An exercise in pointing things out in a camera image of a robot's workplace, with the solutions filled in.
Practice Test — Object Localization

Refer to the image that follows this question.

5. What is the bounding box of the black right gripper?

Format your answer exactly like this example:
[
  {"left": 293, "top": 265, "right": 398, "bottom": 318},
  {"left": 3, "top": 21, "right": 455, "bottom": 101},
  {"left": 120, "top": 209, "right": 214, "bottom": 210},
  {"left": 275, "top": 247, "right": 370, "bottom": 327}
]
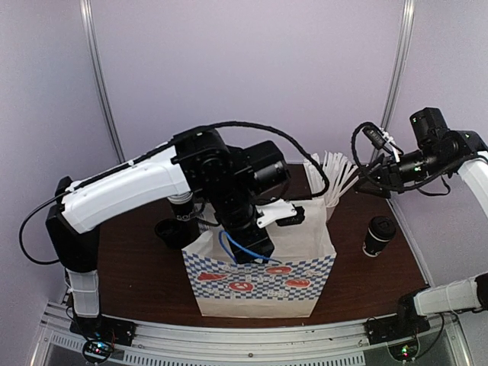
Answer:
[{"left": 355, "top": 145, "right": 451, "bottom": 198}]

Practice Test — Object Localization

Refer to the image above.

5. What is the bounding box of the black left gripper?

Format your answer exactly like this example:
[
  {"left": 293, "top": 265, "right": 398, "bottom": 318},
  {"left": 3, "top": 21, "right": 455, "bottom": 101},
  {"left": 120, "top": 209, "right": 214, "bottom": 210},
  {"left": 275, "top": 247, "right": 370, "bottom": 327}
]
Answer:
[{"left": 204, "top": 179, "right": 276, "bottom": 271}]

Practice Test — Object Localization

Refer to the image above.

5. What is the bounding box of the blue checkered paper bag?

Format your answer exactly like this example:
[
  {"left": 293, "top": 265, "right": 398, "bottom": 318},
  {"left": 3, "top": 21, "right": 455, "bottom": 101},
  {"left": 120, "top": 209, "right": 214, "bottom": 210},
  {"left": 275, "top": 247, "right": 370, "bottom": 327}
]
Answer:
[{"left": 182, "top": 199, "right": 336, "bottom": 318}]

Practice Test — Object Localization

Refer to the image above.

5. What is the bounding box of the black and white paper cup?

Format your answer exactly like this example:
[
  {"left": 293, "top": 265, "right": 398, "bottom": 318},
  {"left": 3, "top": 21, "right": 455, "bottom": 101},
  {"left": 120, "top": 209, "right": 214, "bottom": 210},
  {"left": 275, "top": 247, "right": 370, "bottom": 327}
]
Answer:
[{"left": 362, "top": 233, "right": 391, "bottom": 258}]

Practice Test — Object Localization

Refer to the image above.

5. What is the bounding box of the stack of paper cups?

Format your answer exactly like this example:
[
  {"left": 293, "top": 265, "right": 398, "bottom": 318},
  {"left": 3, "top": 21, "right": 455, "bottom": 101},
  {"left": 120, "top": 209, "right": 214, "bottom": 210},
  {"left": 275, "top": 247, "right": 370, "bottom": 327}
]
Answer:
[{"left": 168, "top": 192, "right": 197, "bottom": 225}]

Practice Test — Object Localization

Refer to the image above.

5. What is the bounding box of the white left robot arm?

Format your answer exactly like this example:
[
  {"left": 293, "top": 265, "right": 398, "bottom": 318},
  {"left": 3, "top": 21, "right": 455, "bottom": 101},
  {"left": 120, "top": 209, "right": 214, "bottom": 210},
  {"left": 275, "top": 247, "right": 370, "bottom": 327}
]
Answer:
[{"left": 46, "top": 126, "right": 296, "bottom": 339}]

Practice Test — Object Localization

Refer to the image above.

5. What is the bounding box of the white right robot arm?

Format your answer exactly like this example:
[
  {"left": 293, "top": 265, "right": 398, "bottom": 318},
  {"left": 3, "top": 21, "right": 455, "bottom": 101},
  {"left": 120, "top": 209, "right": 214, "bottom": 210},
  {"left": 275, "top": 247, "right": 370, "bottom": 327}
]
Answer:
[{"left": 351, "top": 107, "right": 487, "bottom": 337}]

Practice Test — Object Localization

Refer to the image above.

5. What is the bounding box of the white cup holding straws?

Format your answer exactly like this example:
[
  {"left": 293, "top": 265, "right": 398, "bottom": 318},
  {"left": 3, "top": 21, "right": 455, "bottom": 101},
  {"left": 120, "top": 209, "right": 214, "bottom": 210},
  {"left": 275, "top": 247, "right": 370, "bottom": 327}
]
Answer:
[{"left": 326, "top": 198, "right": 339, "bottom": 222}]

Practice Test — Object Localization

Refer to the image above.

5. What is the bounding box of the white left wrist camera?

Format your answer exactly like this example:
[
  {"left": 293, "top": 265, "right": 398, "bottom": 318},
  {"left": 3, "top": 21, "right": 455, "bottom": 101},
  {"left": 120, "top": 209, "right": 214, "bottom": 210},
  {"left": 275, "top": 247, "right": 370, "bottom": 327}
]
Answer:
[{"left": 256, "top": 200, "right": 305, "bottom": 228}]

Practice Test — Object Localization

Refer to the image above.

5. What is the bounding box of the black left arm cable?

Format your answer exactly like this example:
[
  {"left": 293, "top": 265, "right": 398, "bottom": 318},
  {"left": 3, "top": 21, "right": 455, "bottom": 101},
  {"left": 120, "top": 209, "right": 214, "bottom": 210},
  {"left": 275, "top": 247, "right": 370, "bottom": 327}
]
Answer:
[{"left": 19, "top": 120, "right": 331, "bottom": 265}]

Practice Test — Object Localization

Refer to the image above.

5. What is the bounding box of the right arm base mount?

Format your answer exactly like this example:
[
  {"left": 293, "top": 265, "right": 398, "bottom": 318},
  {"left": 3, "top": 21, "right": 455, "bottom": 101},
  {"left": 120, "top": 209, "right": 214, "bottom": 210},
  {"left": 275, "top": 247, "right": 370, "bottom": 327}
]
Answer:
[{"left": 364, "top": 294, "right": 430, "bottom": 345}]

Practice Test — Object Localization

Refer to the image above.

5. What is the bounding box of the aluminium front rail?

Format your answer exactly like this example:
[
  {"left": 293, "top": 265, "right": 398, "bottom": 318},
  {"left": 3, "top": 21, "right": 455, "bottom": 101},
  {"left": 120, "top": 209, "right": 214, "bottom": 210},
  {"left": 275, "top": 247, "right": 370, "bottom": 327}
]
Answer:
[{"left": 28, "top": 299, "right": 474, "bottom": 366}]

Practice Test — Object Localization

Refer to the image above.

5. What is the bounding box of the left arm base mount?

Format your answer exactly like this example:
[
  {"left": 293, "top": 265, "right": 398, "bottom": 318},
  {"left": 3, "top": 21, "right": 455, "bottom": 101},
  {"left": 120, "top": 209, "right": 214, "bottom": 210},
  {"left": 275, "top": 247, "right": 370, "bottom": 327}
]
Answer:
[{"left": 69, "top": 315, "right": 136, "bottom": 346}]

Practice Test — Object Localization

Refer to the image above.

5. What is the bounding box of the right aluminium corner post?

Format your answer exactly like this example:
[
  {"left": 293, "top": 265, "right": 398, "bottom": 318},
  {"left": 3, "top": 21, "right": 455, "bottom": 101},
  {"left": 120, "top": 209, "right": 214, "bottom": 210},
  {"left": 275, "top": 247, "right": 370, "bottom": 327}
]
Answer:
[{"left": 380, "top": 0, "right": 416, "bottom": 130}]

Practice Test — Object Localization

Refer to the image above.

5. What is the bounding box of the aluminium corner post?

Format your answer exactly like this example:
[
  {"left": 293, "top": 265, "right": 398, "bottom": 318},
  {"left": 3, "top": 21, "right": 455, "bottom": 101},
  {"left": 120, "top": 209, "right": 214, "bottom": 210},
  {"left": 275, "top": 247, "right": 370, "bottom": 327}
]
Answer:
[
  {"left": 79, "top": 0, "right": 126, "bottom": 163},
  {"left": 380, "top": 0, "right": 416, "bottom": 130}
]

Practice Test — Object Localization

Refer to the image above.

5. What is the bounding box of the left aluminium corner post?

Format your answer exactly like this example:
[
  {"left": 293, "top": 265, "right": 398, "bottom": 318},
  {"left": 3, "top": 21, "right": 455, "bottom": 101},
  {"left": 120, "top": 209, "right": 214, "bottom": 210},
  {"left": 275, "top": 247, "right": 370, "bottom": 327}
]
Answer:
[{"left": 79, "top": 0, "right": 126, "bottom": 163}]

